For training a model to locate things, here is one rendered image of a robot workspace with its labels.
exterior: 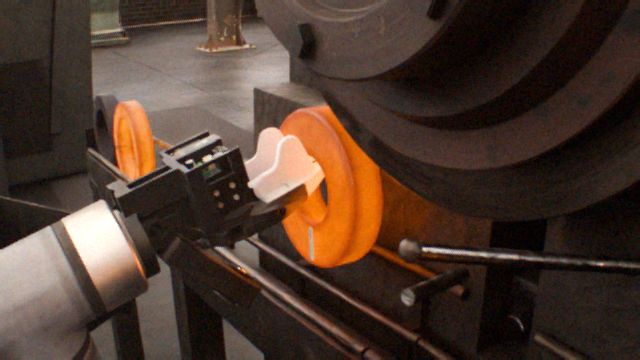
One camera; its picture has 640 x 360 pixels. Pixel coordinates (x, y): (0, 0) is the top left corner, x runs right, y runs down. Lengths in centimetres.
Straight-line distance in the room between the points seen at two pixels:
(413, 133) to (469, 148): 5
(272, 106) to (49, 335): 44
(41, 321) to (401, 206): 35
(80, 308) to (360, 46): 32
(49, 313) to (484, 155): 35
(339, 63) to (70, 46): 297
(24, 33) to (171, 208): 270
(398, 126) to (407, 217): 22
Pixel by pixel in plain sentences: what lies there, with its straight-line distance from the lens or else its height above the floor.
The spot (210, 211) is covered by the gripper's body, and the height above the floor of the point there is 84.
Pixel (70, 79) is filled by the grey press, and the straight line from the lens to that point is 334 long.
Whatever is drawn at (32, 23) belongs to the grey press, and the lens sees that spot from 325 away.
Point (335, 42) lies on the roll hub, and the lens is 39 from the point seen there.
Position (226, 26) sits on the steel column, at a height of 26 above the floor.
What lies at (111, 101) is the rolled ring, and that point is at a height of 76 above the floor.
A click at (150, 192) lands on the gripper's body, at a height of 86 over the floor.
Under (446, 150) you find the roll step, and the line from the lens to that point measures 42.
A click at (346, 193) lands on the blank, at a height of 84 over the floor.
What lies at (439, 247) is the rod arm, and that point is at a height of 90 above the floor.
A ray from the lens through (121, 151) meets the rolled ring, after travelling 138.
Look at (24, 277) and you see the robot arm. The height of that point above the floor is 81.
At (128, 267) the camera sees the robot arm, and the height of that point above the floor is 81.
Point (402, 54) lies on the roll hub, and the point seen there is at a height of 100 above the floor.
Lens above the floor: 105
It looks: 19 degrees down
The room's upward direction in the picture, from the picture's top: straight up
